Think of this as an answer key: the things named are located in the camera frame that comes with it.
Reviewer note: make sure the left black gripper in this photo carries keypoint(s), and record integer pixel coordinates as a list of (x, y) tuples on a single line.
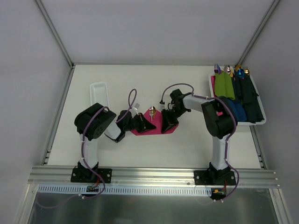
[(139, 122)]

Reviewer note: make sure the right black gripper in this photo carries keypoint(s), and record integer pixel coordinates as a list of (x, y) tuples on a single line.
[(168, 115)]

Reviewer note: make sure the magenta paper napkin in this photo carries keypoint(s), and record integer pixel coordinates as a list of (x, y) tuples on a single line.
[(157, 121)]

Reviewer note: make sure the gold ornate spoon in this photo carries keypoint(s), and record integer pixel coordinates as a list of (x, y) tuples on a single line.
[(152, 109)]

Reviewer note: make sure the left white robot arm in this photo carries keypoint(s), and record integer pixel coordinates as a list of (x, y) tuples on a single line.
[(93, 122)]

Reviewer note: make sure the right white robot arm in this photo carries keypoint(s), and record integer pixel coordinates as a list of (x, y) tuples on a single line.
[(221, 123)]

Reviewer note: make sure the green rolled napkin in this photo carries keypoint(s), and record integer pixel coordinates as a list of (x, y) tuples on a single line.
[(223, 86)]

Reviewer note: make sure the blue rolled napkin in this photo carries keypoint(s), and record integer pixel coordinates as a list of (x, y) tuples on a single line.
[(238, 110)]

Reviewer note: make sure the white napkin tray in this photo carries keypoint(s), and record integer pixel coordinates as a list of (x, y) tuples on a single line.
[(258, 98)]

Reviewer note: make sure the dark navy rolled napkin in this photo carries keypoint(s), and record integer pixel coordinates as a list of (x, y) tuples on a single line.
[(237, 88)]

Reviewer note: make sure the dark teal rolled napkin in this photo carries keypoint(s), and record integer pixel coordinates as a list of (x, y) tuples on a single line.
[(249, 101)]

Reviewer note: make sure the white slotted cutlery basket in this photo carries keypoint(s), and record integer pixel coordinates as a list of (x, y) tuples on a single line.
[(99, 93)]

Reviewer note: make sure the purple fork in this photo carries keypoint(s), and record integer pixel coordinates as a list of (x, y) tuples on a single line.
[(217, 69)]

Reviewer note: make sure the silver spoon in tray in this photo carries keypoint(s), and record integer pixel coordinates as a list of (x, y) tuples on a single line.
[(228, 69)]

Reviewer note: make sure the blue spoon in tray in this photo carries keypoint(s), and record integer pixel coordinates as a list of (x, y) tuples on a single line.
[(241, 73)]

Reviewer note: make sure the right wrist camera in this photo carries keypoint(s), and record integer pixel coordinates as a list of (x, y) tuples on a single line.
[(163, 105)]

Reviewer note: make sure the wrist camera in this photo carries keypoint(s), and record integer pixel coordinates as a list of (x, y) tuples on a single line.
[(135, 109), (163, 105)]

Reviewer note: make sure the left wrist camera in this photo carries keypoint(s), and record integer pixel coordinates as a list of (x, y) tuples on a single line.
[(135, 109)]

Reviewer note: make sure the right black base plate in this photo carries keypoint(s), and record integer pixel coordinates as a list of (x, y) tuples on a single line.
[(215, 177)]

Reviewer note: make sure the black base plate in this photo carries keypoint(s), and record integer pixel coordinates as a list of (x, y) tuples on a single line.
[(215, 177), (80, 174)]

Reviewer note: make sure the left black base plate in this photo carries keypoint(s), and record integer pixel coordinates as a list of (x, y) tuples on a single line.
[(80, 174)]

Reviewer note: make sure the white slotted cable duct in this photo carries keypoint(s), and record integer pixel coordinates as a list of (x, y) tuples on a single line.
[(125, 190)]

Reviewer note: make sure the aluminium mounting rail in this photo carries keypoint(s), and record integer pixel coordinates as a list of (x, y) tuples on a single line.
[(158, 177)]

